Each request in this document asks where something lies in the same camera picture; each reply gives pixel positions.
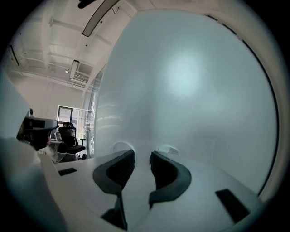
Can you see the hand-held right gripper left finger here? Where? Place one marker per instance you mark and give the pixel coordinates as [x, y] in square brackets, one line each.
[117, 172]

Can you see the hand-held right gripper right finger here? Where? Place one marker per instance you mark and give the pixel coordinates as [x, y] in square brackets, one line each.
[170, 179]

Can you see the glass partition with blinds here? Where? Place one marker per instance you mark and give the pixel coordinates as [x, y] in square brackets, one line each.
[91, 122]

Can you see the black mesh office chair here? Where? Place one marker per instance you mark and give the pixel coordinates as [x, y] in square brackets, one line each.
[71, 138]

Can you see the translucent chair back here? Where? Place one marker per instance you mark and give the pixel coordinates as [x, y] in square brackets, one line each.
[56, 151]

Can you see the dark-framed window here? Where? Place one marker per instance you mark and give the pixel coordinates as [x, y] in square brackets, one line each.
[65, 115]

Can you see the person's white garment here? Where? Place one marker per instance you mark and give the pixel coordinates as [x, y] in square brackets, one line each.
[20, 172]

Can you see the ceiling air vent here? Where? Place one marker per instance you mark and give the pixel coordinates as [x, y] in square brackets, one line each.
[80, 75]

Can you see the long black-rimmed ceiling lamp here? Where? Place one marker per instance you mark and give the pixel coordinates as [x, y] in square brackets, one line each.
[74, 69]
[99, 17]
[14, 55]

